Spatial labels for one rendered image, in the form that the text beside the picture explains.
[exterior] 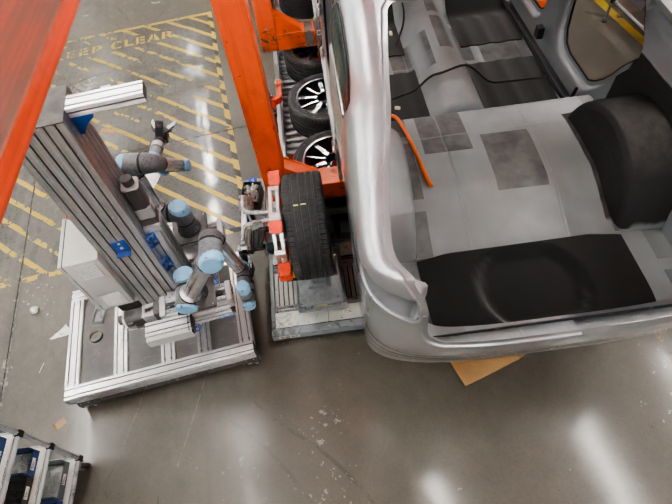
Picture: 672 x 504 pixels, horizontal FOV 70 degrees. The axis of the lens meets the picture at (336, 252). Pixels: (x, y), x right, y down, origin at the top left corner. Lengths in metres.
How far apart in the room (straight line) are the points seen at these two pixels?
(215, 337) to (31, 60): 3.08
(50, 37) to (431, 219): 2.52
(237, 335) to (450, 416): 1.51
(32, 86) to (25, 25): 0.09
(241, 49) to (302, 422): 2.28
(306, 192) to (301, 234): 0.24
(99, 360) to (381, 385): 1.92
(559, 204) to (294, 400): 2.07
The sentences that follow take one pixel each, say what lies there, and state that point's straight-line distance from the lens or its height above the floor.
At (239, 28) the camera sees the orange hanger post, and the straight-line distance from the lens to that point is 2.70.
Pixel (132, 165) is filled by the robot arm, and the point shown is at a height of 1.44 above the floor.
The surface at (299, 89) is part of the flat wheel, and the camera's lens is 4.56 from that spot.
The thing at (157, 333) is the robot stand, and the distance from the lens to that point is 3.00.
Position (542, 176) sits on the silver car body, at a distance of 3.12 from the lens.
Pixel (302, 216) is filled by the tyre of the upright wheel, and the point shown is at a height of 1.14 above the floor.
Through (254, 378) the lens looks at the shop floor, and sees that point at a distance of 3.52.
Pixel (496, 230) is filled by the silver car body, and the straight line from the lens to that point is 2.93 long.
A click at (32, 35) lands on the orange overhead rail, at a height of 3.00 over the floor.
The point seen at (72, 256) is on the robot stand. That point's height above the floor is 1.23.
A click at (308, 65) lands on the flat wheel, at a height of 0.50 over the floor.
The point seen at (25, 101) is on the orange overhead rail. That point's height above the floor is 2.99.
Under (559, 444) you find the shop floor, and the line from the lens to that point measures 3.48.
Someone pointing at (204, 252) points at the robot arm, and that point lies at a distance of 2.35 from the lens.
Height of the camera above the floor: 3.22
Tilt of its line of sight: 55 degrees down
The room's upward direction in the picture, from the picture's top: 8 degrees counter-clockwise
